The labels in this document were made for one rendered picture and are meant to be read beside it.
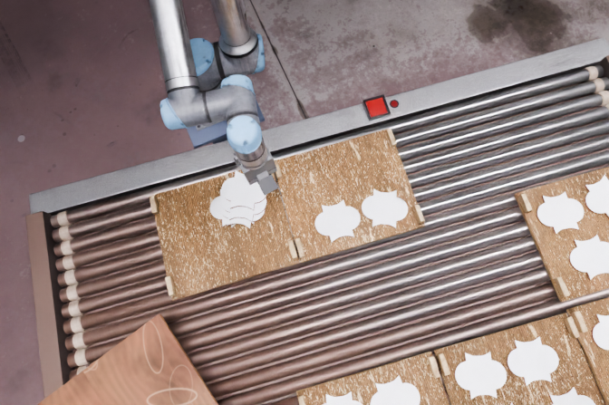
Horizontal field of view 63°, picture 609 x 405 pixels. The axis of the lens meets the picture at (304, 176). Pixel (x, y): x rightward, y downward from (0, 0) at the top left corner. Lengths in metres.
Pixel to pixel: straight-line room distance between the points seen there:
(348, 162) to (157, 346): 0.80
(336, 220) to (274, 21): 1.73
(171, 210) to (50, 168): 1.44
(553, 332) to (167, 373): 1.11
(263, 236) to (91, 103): 1.73
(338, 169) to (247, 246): 0.38
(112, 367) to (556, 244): 1.35
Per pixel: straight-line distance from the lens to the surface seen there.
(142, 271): 1.68
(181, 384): 1.50
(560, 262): 1.73
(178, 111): 1.19
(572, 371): 1.71
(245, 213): 1.56
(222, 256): 1.60
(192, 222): 1.65
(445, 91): 1.82
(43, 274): 1.78
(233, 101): 1.17
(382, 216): 1.60
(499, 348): 1.63
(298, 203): 1.61
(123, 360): 1.55
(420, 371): 1.58
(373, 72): 2.88
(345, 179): 1.63
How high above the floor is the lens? 2.49
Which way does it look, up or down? 72 degrees down
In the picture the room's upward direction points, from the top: 7 degrees counter-clockwise
